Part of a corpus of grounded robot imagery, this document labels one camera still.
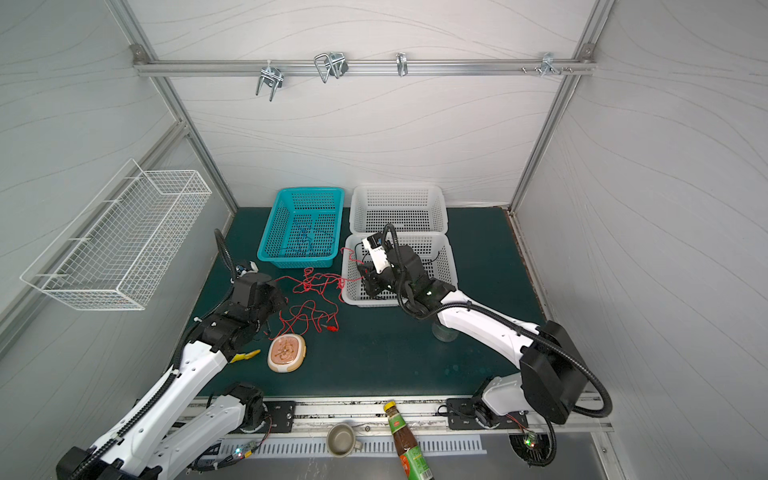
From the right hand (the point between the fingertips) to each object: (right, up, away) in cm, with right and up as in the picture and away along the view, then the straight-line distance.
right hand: (365, 257), depth 78 cm
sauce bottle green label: (+11, -43, -13) cm, 46 cm away
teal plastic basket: (-23, +16, +40) cm, 49 cm away
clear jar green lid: (+22, -23, +8) cm, 33 cm away
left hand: (-24, -8, +2) cm, 25 cm away
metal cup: (-5, -43, -8) cm, 44 cm away
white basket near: (+21, +2, +21) cm, 29 cm away
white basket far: (+14, +16, +33) cm, 40 cm away
